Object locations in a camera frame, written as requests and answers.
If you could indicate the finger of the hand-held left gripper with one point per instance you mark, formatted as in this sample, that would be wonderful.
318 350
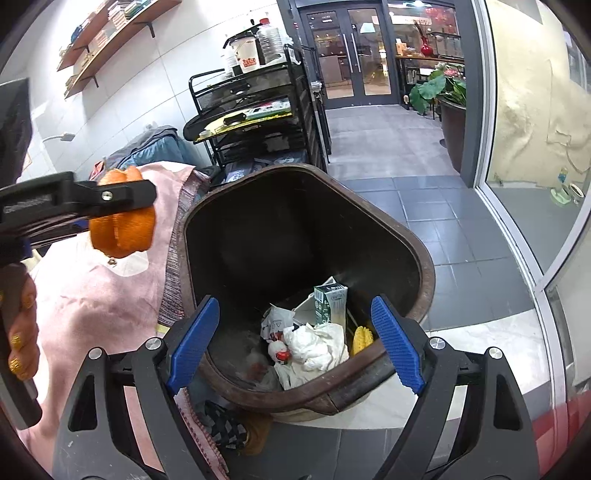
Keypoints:
27 233
124 196

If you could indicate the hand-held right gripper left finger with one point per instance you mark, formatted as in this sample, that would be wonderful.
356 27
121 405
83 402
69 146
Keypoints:
194 344

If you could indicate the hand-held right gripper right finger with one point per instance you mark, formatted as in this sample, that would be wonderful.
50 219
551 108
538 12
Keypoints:
397 344

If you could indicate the yellow corn cob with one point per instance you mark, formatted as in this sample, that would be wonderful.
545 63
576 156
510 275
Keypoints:
362 339

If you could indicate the orange spiky ball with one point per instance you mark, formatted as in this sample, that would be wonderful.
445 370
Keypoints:
124 235

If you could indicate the green drink carton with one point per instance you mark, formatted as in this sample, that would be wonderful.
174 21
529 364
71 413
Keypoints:
330 304

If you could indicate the white striped plastic bag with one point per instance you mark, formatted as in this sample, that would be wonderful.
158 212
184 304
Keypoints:
277 323

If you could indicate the dark brown waste bin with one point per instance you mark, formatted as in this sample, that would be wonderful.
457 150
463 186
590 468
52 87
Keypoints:
277 221

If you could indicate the person's left hand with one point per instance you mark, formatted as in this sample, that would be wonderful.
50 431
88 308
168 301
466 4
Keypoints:
30 332

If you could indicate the red cloth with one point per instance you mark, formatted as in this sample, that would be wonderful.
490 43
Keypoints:
98 170

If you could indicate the white lamp stand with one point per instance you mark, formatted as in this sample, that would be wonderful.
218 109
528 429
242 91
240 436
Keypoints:
67 137

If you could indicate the small red white wrapper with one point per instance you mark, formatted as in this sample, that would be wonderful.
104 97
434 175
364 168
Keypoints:
281 354

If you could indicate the dark patterned cloth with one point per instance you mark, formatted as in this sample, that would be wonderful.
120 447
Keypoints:
226 429

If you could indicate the pink polka dot blanket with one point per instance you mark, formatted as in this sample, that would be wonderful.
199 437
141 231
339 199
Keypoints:
92 314

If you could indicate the stacks of small books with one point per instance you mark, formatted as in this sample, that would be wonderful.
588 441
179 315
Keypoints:
76 32

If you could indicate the blue white patterned packet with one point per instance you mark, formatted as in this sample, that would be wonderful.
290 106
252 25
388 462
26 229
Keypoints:
238 175

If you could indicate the yellow cloth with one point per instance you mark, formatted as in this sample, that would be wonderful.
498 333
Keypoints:
221 127

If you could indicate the black mesh cart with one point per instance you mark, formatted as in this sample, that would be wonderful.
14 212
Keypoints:
258 143

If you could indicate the dark round print packet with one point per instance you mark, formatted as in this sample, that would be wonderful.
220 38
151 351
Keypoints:
282 160

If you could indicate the white green flat pack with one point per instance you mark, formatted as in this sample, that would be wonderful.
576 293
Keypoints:
268 110

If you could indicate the white jug with orange label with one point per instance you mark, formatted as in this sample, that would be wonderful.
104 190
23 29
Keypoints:
244 55

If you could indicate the clear plastic bottle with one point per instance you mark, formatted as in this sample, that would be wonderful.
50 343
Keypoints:
270 41

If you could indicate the dark plant pot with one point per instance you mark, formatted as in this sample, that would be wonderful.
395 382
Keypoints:
455 134

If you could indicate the white mug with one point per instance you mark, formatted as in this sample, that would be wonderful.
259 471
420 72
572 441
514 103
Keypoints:
576 194

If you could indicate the green leafy plant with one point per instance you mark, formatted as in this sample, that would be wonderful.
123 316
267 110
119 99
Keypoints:
429 90

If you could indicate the glass double door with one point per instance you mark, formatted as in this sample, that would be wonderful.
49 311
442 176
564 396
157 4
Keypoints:
355 50

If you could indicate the dark console table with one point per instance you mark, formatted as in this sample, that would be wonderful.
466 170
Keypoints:
406 60

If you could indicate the red vase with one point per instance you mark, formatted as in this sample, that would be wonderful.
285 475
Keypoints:
427 46

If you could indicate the wooden wall shelf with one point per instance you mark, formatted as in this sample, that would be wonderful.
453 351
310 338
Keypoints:
74 51
131 38

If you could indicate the wall shelves with books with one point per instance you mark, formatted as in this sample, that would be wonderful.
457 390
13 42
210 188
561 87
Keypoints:
124 9

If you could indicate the dark door frame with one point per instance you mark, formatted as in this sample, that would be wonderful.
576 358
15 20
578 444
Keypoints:
475 115

